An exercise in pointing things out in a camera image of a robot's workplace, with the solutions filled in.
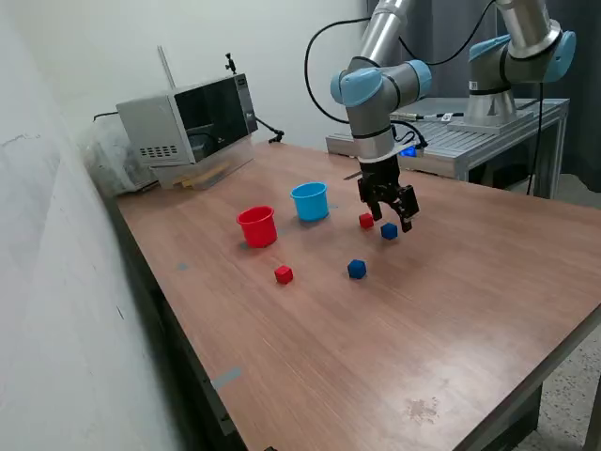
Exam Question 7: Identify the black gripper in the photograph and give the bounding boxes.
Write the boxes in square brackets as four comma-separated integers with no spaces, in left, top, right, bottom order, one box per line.
[357,154,421,234]

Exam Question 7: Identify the blue plastic cup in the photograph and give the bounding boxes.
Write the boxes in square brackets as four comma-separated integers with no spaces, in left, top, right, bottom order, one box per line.
[289,181,330,223]

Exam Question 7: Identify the aluminium profile robot stand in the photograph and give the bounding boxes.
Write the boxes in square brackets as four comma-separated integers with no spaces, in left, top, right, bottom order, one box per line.
[326,97,571,198]

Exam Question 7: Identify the aluminium robot mounting plate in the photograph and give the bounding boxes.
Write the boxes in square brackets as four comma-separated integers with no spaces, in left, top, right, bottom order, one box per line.
[446,108,535,136]

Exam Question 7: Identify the red plastic cup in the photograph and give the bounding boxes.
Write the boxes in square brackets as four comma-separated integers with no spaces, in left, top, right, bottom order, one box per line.
[236,205,279,249]

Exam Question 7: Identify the clear plastic box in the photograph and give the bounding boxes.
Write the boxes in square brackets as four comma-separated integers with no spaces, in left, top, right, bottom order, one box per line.
[149,140,257,192]

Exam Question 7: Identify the wooden sticks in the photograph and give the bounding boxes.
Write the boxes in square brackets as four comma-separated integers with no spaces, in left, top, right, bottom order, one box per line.
[171,162,231,189]

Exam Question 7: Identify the silver microwave oven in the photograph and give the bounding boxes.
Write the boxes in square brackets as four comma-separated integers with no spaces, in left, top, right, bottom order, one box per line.
[116,72,259,166]

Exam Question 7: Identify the thin white rod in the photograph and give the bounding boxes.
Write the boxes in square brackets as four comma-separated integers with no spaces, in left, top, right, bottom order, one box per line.
[157,45,177,90]

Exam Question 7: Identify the crumpled clear plastic bag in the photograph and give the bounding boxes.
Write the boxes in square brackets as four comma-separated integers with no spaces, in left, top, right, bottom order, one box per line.
[77,117,159,198]

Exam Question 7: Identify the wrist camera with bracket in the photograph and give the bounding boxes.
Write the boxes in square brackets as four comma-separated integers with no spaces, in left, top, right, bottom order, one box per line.
[375,139,427,163]

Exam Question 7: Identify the robot base cable with connector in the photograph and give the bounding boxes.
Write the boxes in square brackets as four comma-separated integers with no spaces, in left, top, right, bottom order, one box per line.
[389,111,466,124]

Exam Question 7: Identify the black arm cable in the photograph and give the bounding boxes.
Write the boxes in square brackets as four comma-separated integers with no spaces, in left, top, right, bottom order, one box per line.
[303,0,499,126]

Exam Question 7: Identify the black hanging power cable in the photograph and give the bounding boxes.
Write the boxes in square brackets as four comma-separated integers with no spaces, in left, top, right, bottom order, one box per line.
[525,82,546,196]

